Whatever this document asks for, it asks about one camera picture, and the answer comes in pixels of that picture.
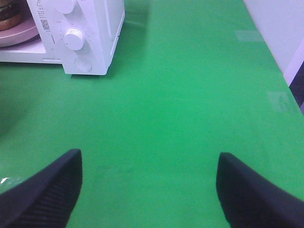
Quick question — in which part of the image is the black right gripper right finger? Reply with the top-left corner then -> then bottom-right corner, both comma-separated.
216,152 -> 304,228

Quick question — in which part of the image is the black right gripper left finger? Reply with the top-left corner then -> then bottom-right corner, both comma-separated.
0,149 -> 83,228

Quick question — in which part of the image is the round white door release button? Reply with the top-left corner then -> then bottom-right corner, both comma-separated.
74,57 -> 92,72

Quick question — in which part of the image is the pink round plate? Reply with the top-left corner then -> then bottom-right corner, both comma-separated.
0,15 -> 38,47

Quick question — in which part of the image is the burger with lettuce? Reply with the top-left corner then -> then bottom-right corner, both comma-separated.
0,0 -> 22,31

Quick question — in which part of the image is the green table mat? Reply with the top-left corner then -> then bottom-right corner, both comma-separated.
0,0 -> 304,228

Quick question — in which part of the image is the lower white microwave knob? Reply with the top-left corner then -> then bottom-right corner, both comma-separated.
63,28 -> 86,51

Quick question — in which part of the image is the white microwave knob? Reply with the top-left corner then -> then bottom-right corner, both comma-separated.
53,0 -> 77,14
63,28 -> 86,51

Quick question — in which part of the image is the white microwave oven body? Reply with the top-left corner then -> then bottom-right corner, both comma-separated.
0,0 -> 125,75

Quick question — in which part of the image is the upper white microwave knob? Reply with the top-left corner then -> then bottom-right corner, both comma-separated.
53,0 -> 77,14

